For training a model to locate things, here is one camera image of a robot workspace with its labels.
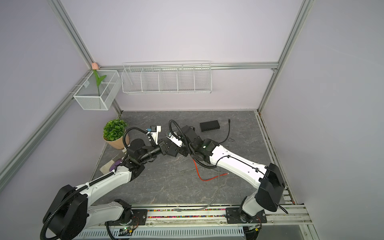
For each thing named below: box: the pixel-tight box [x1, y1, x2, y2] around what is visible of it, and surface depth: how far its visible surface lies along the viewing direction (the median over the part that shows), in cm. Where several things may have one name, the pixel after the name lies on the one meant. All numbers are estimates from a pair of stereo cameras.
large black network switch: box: [158, 138, 182, 157], surface depth 69 cm
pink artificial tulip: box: [91, 62, 107, 97], surface depth 93 cm
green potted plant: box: [102, 119, 130, 150], surface depth 92 cm
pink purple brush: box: [109, 159, 122, 172], surface depth 94 cm
